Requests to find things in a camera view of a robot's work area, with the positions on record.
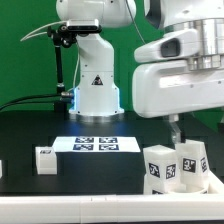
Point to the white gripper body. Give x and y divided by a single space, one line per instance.
163 83

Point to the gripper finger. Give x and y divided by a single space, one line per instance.
174 128

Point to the white round stool seat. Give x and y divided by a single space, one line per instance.
180 189

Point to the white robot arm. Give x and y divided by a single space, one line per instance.
96 96

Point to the white L-shaped fence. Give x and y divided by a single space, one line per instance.
115 209

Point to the white fiducial marker sheet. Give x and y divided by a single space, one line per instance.
95 144

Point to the white block at left edge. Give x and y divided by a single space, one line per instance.
1 171

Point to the black camera on stand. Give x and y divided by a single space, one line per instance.
83 26

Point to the black camera stand pole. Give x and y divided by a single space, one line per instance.
61 37

